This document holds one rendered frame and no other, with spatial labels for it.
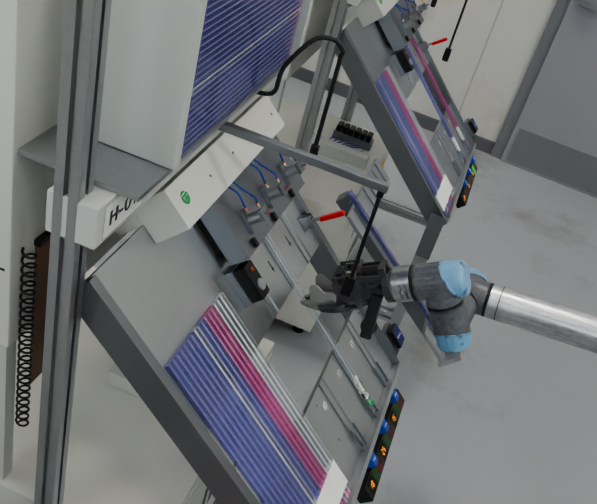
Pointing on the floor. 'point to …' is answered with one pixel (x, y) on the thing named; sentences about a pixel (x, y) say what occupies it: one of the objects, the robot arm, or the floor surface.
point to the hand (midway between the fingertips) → (308, 302)
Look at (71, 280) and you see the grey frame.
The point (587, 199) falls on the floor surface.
